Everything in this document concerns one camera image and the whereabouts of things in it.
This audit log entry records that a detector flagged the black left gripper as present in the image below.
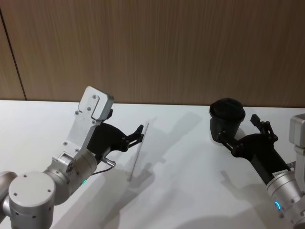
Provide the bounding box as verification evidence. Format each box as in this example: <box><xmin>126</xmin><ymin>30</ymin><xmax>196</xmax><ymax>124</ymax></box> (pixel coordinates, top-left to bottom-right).
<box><xmin>86</xmin><ymin>122</ymin><xmax>145</xmax><ymax>163</ymax></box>

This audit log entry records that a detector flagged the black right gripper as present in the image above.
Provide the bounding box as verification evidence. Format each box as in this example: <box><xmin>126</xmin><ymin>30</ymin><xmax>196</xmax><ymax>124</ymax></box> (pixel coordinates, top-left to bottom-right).
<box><xmin>218</xmin><ymin>114</ymin><xmax>293</xmax><ymax>186</ymax></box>

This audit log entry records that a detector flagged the black cup with lid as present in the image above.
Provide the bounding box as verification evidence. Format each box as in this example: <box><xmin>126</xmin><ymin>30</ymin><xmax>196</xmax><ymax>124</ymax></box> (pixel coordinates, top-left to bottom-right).
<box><xmin>209</xmin><ymin>97</ymin><xmax>245</xmax><ymax>144</ymax></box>

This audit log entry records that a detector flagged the thin dark gripper cable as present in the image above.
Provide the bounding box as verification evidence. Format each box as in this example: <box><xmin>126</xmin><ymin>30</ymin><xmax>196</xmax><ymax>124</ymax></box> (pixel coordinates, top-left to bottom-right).
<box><xmin>90</xmin><ymin>147</ymin><xmax>117</xmax><ymax>176</ymax></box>

